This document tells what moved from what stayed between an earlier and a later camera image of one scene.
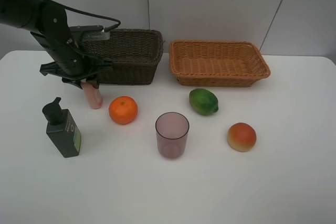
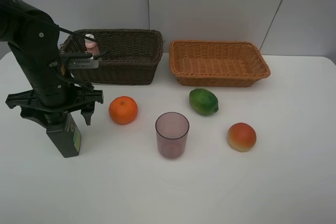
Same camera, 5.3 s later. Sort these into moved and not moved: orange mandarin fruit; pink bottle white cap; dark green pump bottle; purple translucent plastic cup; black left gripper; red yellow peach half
Moved: pink bottle white cap; black left gripper
Not moved: dark green pump bottle; orange mandarin fruit; purple translucent plastic cup; red yellow peach half
